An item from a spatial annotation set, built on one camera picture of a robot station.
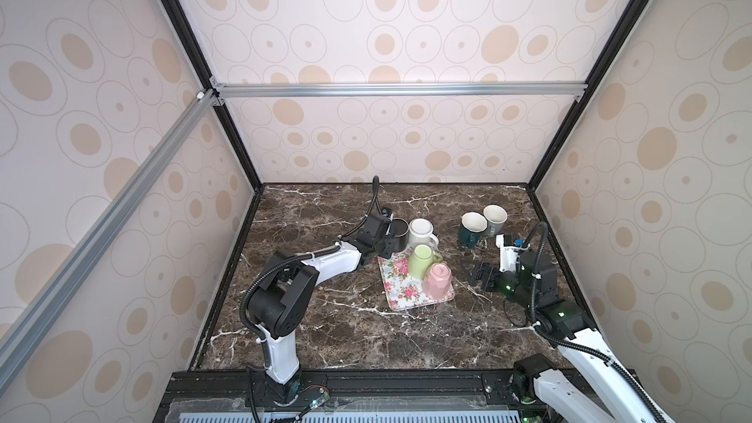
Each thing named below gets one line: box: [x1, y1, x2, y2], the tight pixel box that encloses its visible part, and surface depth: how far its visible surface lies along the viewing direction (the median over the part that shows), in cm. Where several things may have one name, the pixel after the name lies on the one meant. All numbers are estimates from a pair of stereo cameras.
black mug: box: [390, 217, 410, 253], surface depth 99 cm
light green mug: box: [408, 243, 443, 281], surface depth 90 cm
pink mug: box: [423, 262, 454, 300], surface depth 85 cm
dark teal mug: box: [458, 211, 489, 250], surface depth 99 cm
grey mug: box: [482, 203, 509, 238], surface depth 102 cm
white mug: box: [408, 218, 440, 248], surface depth 99 cm
